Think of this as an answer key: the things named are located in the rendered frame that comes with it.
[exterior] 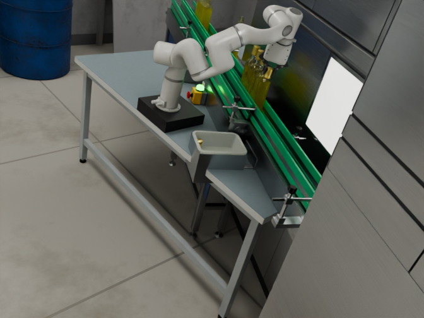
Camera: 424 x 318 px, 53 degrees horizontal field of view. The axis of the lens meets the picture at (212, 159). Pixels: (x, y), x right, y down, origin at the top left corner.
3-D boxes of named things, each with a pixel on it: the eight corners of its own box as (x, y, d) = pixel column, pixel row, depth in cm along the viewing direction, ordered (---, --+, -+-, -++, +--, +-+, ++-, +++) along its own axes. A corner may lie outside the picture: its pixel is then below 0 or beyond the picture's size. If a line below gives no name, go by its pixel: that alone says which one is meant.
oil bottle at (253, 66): (253, 105, 216) (264, 67, 204) (243, 105, 214) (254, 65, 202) (249, 100, 220) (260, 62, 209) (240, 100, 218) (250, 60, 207)
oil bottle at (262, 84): (260, 117, 207) (272, 77, 195) (249, 116, 205) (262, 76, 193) (256, 111, 211) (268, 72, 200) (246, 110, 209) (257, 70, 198)
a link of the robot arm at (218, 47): (224, 28, 172) (238, 62, 176) (178, 48, 170) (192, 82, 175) (235, 25, 156) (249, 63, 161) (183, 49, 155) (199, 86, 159)
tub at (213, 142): (243, 170, 188) (248, 153, 183) (195, 168, 181) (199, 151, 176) (233, 147, 202) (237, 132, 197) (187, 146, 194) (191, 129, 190)
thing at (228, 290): (221, 323, 208) (261, 216, 170) (78, 160, 291) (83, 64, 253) (234, 314, 214) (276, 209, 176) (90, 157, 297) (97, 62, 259)
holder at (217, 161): (254, 170, 190) (259, 156, 186) (195, 168, 181) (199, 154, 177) (243, 149, 203) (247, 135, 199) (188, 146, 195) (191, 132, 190)
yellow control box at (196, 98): (204, 105, 233) (207, 93, 229) (191, 104, 231) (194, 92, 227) (201, 100, 239) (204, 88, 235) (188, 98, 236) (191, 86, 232)
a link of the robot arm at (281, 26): (233, 38, 168) (279, 17, 169) (247, 58, 161) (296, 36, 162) (229, 21, 160) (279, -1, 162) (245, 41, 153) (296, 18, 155)
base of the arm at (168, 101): (159, 115, 201) (165, 85, 192) (145, 101, 208) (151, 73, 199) (185, 110, 211) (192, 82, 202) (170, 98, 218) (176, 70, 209)
